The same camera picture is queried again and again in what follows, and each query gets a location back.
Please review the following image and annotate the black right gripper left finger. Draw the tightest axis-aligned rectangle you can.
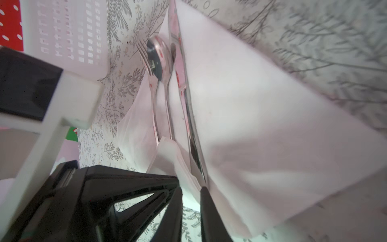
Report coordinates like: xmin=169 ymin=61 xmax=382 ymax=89
xmin=151 ymin=187 xmax=183 ymax=242

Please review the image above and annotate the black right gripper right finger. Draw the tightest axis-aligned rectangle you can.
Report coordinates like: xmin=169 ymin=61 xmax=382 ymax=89
xmin=200 ymin=187 xmax=233 ymax=242

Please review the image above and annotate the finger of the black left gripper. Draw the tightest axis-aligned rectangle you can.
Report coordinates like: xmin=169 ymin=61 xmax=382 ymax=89
xmin=3 ymin=160 xmax=181 ymax=242

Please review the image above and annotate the silver metal table knife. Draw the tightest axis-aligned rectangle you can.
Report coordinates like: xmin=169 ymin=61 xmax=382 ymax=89
xmin=168 ymin=1 xmax=208 ymax=185

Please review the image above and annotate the white paper napkin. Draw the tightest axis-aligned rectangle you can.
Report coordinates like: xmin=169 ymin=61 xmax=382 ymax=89
xmin=116 ymin=0 xmax=387 ymax=240

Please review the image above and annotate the silver metal spoon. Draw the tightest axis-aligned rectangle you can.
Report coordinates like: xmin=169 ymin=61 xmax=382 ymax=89
xmin=154 ymin=35 xmax=174 ymax=139

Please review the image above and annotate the silver metal fork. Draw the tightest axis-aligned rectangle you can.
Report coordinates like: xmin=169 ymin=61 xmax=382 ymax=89
xmin=136 ymin=36 xmax=162 ymax=145

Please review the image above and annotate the white plastic mesh basket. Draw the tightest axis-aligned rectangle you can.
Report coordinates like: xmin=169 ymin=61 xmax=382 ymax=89
xmin=20 ymin=0 xmax=110 ymax=80

